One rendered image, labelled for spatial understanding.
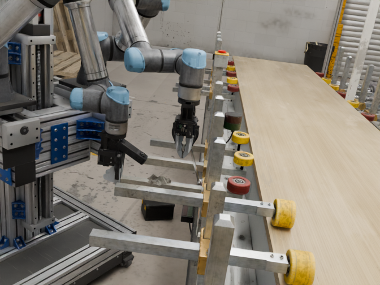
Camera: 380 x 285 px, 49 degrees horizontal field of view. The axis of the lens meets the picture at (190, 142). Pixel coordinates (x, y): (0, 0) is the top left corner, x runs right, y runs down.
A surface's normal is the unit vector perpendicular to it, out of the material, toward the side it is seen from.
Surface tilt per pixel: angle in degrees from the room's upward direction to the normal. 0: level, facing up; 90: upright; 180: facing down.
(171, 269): 0
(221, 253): 90
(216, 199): 90
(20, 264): 0
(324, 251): 0
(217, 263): 90
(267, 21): 90
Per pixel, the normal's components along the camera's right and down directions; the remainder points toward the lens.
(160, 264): 0.12, -0.93
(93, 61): 0.23, 0.29
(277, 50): -0.11, 0.35
